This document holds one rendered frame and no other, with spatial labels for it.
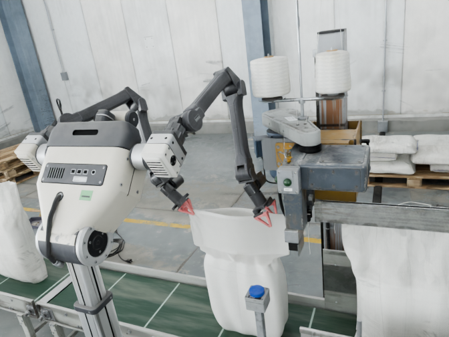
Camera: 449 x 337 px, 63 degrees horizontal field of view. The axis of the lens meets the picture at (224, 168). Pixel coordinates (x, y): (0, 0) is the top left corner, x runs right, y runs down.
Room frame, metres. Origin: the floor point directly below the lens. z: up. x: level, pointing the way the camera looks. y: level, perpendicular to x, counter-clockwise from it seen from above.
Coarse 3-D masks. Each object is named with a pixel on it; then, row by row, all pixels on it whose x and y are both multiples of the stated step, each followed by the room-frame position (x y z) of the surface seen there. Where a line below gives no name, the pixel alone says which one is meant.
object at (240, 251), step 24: (192, 216) 1.61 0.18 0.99; (216, 216) 1.53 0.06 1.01; (240, 216) 1.56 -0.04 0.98; (216, 240) 1.54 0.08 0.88; (240, 240) 1.47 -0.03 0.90; (264, 240) 1.45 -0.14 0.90; (216, 264) 1.48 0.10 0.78; (240, 264) 1.43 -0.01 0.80; (264, 264) 1.39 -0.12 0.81; (216, 288) 1.49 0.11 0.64; (240, 288) 1.42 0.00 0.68; (216, 312) 1.49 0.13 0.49; (240, 312) 1.42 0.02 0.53
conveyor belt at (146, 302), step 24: (72, 288) 2.02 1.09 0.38; (120, 288) 1.95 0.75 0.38; (144, 288) 1.92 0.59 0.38; (168, 288) 1.89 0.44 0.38; (192, 288) 1.86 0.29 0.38; (120, 312) 1.72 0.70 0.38; (144, 312) 1.70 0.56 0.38; (168, 312) 1.67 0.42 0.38; (192, 312) 1.65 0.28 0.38; (288, 312) 1.55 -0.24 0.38; (312, 312) 1.53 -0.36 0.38; (336, 312) 1.51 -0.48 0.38; (192, 336) 1.47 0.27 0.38; (216, 336) 1.45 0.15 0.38; (240, 336) 1.43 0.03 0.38; (288, 336) 1.39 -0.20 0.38
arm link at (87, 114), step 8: (128, 88) 1.83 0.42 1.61; (112, 96) 1.77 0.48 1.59; (120, 96) 1.79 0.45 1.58; (128, 96) 1.81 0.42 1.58; (136, 96) 1.83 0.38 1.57; (96, 104) 1.69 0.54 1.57; (104, 104) 1.72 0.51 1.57; (112, 104) 1.74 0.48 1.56; (120, 104) 1.78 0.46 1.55; (128, 104) 1.86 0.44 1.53; (136, 104) 1.81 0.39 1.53; (80, 112) 1.62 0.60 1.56; (88, 112) 1.64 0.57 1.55; (64, 120) 1.53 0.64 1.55; (72, 120) 1.55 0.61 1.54; (80, 120) 1.57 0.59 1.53; (88, 120) 1.63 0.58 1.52
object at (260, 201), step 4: (260, 192) 1.45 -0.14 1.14; (252, 196) 1.43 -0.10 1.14; (256, 196) 1.43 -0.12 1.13; (260, 196) 1.43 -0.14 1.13; (264, 196) 1.45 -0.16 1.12; (252, 200) 1.44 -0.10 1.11; (256, 200) 1.43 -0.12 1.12; (260, 200) 1.42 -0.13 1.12; (264, 200) 1.43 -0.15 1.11; (268, 200) 1.44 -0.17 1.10; (256, 204) 1.43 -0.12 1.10; (260, 204) 1.42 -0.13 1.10; (264, 204) 1.40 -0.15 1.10; (256, 208) 1.42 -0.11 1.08; (260, 208) 1.40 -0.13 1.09; (264, 208) 1.39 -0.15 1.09; (256, 212) 1.40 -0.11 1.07
